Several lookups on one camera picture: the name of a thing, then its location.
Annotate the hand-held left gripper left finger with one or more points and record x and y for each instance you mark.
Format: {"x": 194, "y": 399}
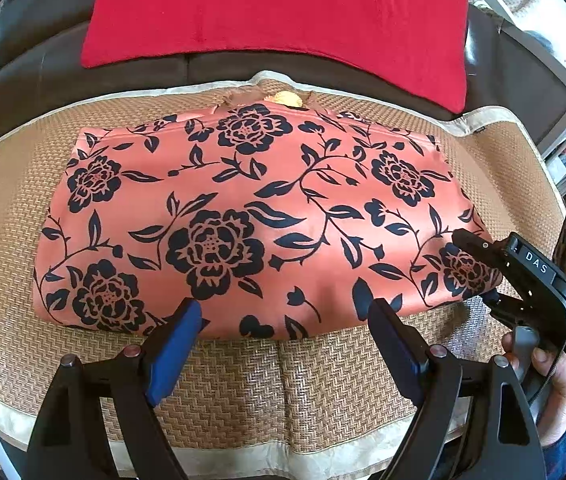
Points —
{"x": 173, "y": 350}

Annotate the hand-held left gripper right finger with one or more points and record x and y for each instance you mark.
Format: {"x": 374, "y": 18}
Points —
{"x": 393, "y": 350}

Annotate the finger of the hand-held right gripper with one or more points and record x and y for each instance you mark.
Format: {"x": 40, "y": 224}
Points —
{"x": 478, "y": 247}
{"x": 505, "y": 310}

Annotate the pink floral dress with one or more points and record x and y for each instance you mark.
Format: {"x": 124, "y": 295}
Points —
{"x": 263, "y": 185}

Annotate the person's right hand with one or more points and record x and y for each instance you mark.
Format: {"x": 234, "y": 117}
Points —
{"x": 558, "y": 385}

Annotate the woven straw mat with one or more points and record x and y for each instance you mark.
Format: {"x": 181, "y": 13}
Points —
{"x": 283, "y": 385}

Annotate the red towel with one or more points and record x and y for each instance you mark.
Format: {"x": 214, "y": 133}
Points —
{"x": 273, "y": 25}

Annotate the dark brown leather sofa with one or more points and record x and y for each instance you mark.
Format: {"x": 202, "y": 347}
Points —
{"x": 28, "y": 60}

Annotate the grey metal frame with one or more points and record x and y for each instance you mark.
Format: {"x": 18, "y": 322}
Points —
{"x": 493, "y": 5}

